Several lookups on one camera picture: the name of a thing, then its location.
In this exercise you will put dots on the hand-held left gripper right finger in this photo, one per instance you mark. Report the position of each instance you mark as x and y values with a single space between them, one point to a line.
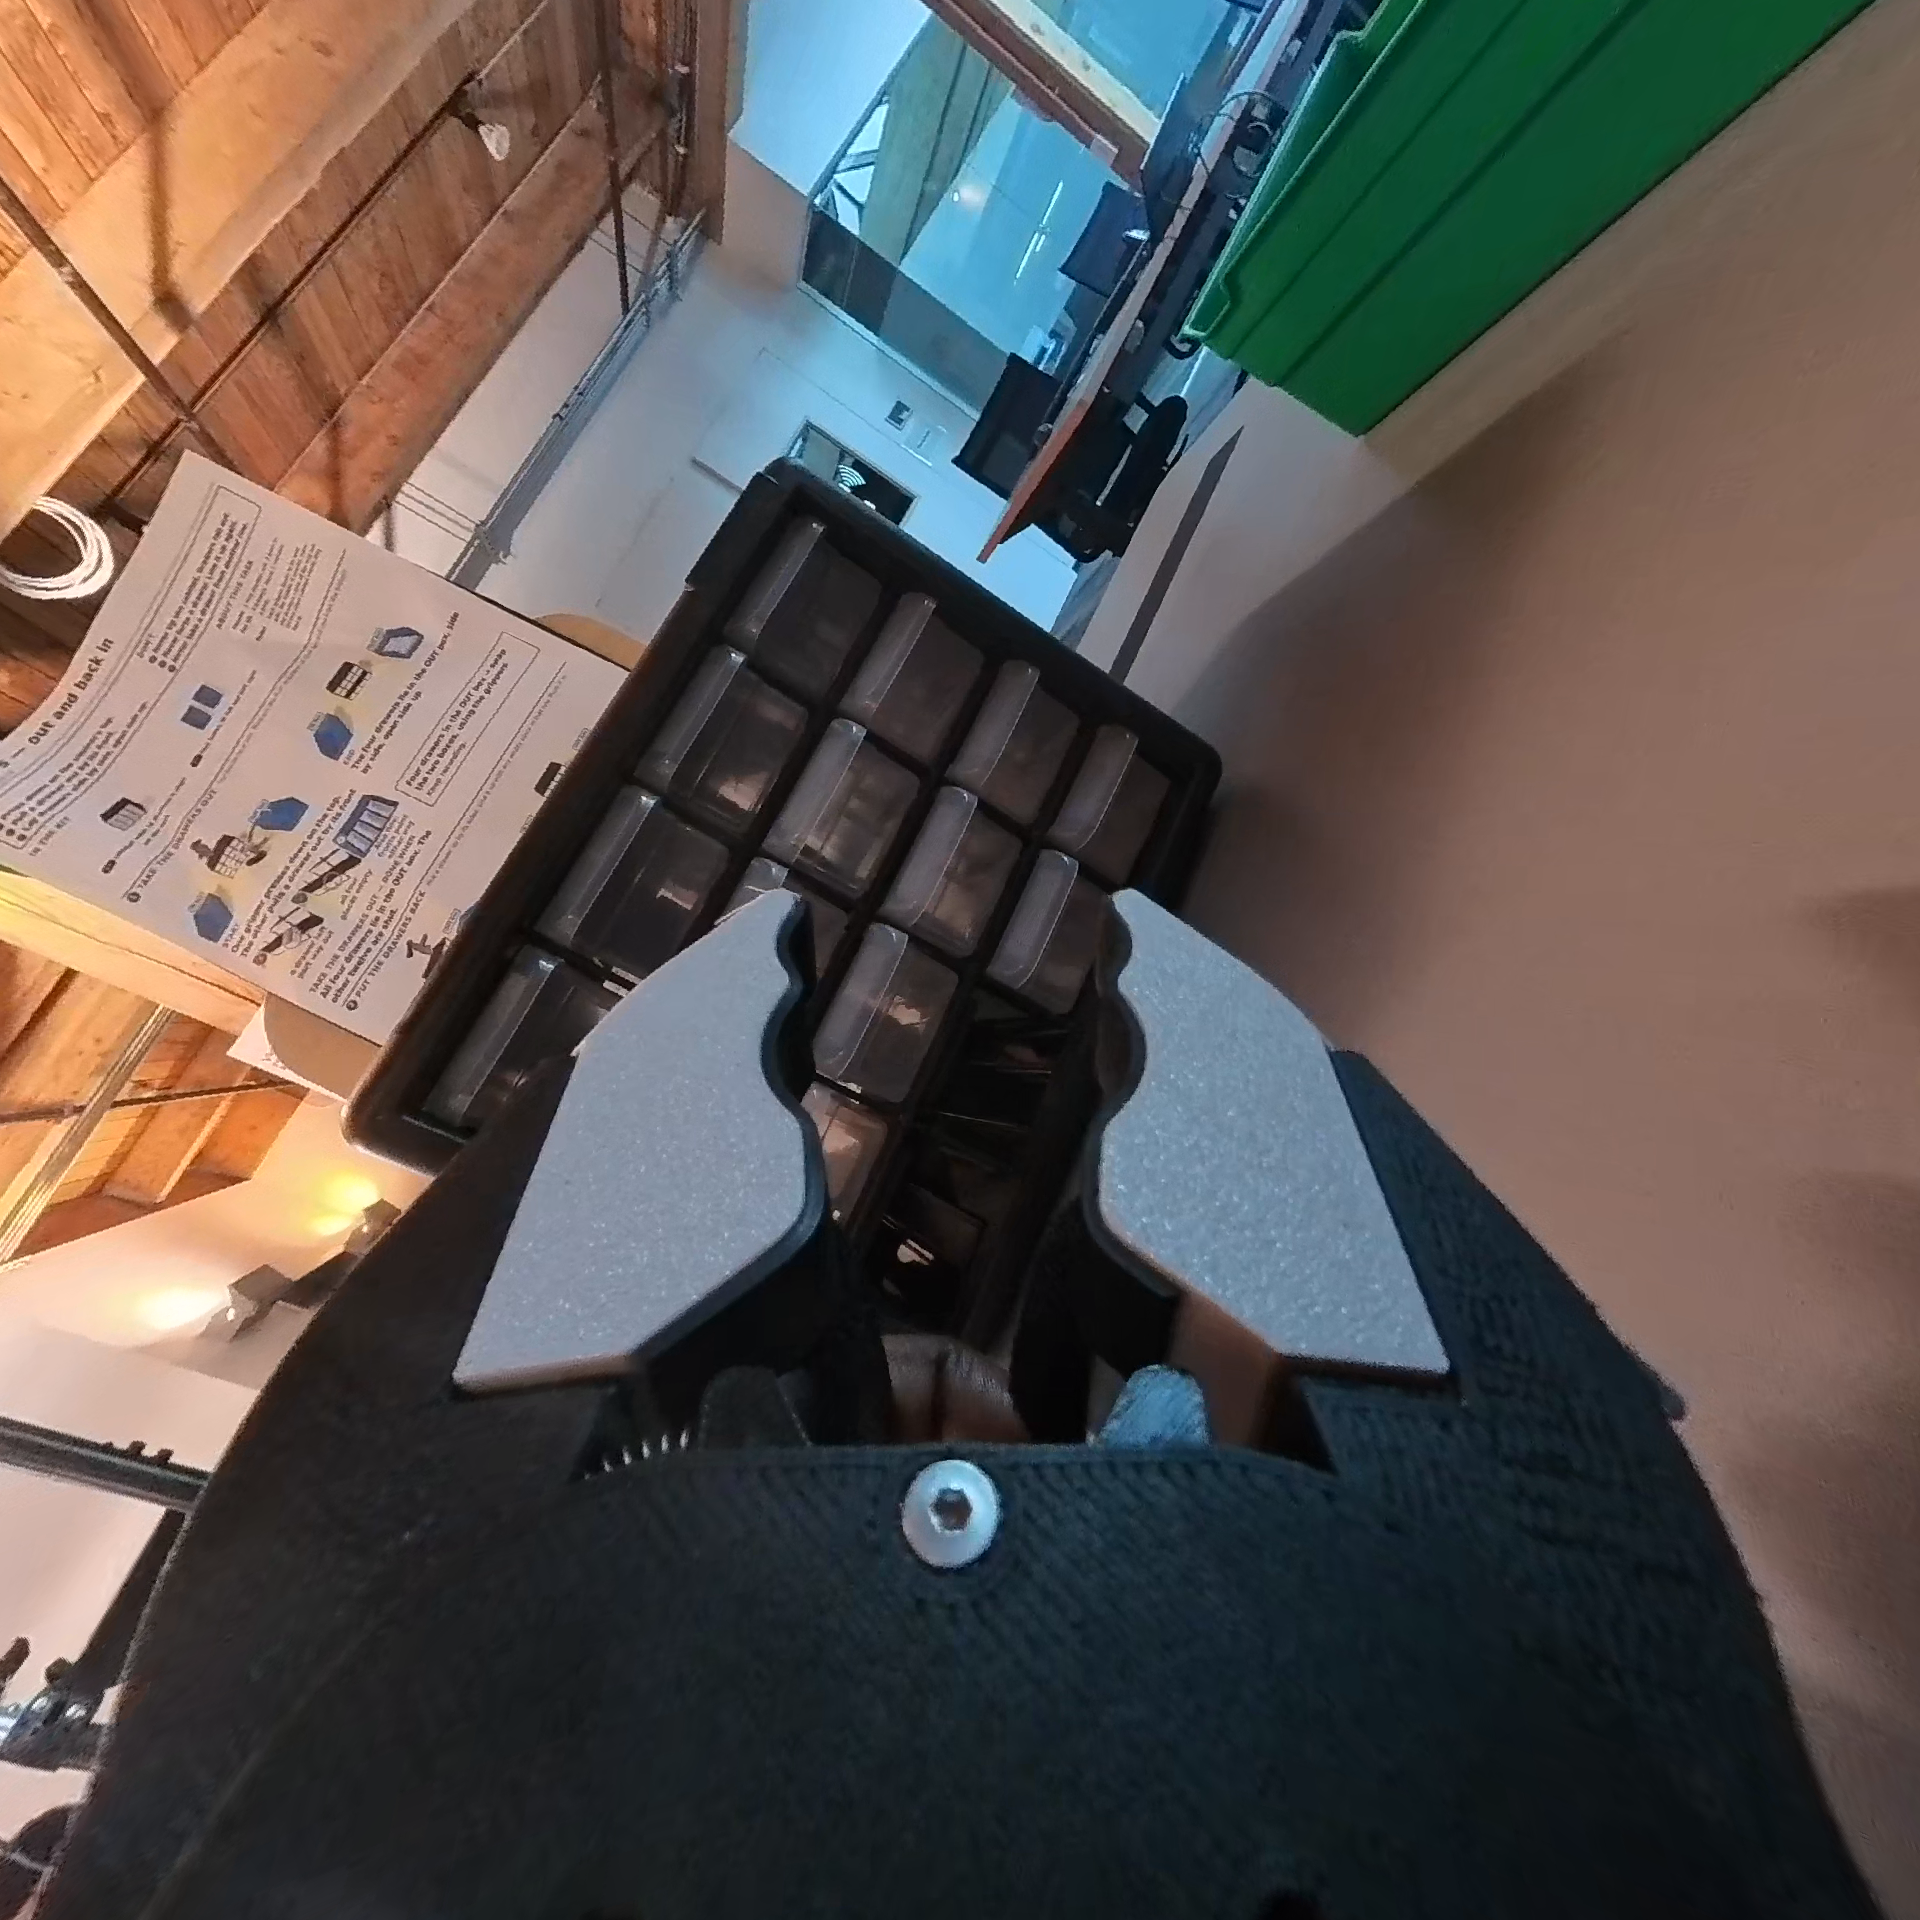
1275 1185

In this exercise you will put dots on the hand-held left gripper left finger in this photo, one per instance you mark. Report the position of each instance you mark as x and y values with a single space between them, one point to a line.
661 1185

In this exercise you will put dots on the rows of clear cabinet drawers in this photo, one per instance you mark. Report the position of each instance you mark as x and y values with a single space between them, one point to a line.
899 706

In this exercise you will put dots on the black drawer cabinet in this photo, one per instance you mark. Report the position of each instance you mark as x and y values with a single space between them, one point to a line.
690 597

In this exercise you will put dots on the instruction poster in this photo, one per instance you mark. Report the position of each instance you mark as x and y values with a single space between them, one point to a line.
302 720

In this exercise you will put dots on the black stand pole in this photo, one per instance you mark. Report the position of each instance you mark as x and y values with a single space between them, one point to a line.
88 1455

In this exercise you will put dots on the wooden office desk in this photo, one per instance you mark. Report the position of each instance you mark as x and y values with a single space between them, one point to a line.
1028 511

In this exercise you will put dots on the black office chair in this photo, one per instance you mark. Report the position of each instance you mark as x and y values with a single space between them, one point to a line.
998 420

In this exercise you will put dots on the green plastic bin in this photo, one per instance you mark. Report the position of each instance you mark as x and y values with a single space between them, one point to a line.
1425 225

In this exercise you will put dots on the round white ceiling lamp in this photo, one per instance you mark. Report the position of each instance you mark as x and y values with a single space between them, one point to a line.
489 137

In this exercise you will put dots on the black wall spotlight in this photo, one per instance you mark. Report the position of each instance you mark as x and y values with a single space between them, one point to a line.
264 1300
360 1220

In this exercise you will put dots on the black wall sign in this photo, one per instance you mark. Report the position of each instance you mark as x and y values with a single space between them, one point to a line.
877 471

